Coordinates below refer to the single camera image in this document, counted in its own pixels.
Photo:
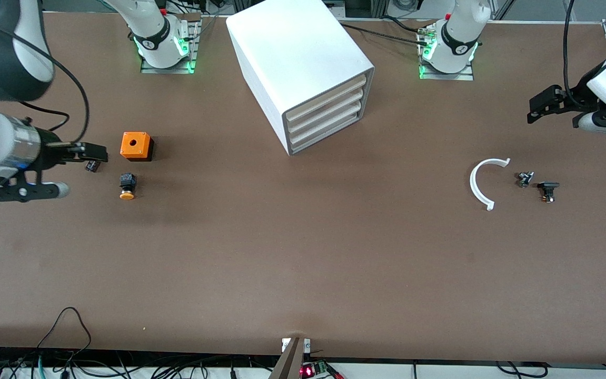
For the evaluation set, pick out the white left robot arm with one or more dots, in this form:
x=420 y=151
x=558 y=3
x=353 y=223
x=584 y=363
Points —
x=460 y=37

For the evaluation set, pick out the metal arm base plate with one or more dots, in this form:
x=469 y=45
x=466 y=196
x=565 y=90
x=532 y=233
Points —
x=168 y=70
x=447 y=77

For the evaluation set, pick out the circuit board with red LED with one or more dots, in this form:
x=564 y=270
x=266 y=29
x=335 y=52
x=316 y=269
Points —
x=308 y=371

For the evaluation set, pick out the orange box with hole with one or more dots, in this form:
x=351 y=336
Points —
x=142 y=145

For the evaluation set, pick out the camera stand post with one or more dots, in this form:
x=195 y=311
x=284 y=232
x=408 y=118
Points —
x=289 y=363

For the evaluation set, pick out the orange push button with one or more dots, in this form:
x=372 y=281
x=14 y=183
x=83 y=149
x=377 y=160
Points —
x=127 y=184

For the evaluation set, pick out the small black terminal block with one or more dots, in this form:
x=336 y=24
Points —
x=92 y=167

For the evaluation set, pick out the small metal fitting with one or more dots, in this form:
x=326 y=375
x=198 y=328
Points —
x=524 y=180

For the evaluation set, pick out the black switch contact block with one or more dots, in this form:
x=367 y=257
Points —
x=548 y=185

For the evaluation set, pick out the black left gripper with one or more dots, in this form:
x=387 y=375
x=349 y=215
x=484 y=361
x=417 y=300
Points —
x=579 y=100

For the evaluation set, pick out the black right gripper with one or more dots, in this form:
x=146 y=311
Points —
x=50 y=153

